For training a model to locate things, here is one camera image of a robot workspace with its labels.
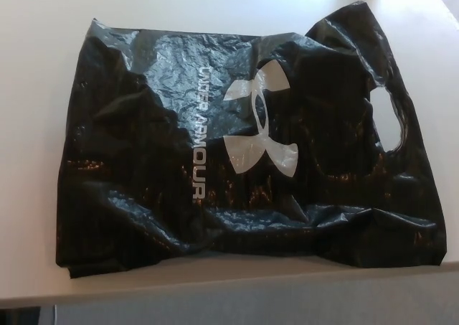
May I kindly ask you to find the black Under Armour plastic bag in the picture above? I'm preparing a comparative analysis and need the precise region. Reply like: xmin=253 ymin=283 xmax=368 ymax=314
xmin=53 ymin=4 xmax=437 ymax=269

